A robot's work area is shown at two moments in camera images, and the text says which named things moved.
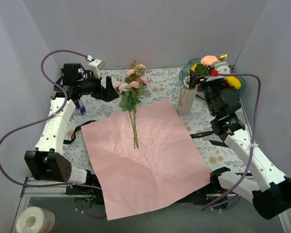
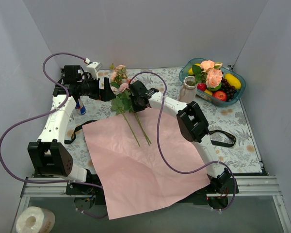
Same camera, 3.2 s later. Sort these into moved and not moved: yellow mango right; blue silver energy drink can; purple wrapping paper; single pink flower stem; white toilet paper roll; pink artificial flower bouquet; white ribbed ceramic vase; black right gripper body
Moved: pink artificial flower bouquet; single pink flower stem; black right gripper body
Not moved: purple wrapping paper; blue silver energy drink can; yellow mango right; white ribbed ceramic vase; white toilet paper roll
